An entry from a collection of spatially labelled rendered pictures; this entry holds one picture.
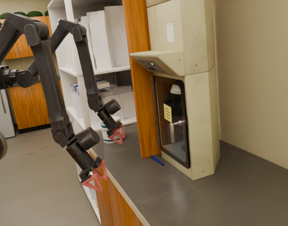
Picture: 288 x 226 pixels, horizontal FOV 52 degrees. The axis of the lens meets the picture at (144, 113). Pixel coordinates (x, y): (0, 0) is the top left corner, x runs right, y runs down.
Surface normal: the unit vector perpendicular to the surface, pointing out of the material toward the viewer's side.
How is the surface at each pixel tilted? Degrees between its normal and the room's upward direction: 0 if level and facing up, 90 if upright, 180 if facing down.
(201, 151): 90
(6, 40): 94
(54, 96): 90
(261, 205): 0
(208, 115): 90
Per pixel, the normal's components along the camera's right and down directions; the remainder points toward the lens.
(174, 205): -0.11, -0.96
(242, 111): -0.92, 0.19
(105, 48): -0.26, 0.37
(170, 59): 0.39, 0.19
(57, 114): -0.06, 0.11
